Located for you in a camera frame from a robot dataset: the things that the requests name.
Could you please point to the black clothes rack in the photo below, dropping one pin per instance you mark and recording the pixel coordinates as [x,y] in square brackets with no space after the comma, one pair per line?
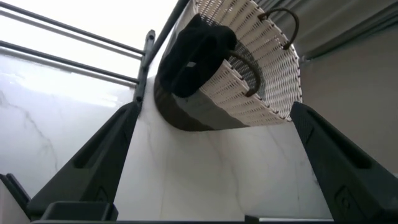
[143,71]

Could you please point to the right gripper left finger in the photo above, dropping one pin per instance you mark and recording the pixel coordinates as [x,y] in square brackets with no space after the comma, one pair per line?
[84,180]

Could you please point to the black garment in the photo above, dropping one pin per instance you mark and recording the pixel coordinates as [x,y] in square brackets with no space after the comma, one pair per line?
[192,56]

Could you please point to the white laundry basket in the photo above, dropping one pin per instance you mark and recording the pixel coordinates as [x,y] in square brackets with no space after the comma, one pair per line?
[242,93]

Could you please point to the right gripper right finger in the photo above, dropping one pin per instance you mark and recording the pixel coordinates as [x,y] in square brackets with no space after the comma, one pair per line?
[357,183]

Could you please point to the beige curtain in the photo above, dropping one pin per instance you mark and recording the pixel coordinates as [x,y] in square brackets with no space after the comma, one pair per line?
[326,18]

